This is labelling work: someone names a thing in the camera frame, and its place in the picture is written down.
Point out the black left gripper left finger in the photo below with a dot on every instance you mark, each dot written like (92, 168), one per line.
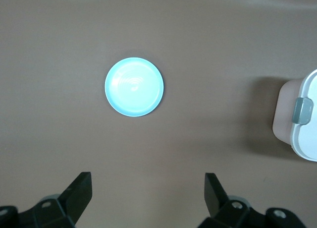
(74, 195)

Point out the light blue round plate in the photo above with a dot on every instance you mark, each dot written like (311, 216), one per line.
(133, 89)

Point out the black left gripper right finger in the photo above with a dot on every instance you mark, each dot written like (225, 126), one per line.
(215, 198)

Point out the white lidded lunch box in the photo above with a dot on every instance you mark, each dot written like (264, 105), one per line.
(284, 114)

